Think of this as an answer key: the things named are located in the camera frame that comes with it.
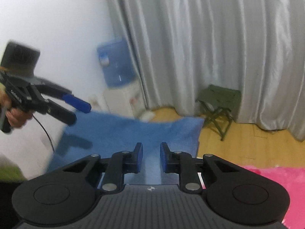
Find grey curtain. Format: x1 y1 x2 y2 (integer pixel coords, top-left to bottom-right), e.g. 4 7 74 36
107 0 304 141

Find blue denim jeans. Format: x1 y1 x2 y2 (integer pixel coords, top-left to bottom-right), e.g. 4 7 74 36
47 112 204 185

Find green folding stool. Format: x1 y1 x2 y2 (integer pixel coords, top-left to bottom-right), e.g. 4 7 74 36
197 84 241 141

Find black cable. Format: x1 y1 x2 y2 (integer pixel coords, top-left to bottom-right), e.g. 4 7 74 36
32 114 55 153

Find pink floral bed blanket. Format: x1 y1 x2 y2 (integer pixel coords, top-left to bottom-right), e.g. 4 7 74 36
197 165 305 229

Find person's left hand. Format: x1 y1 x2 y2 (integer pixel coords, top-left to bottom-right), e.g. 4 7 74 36
1 90 33 128

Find blue white box stack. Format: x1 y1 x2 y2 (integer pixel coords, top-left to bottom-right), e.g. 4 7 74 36
97 38 155 122

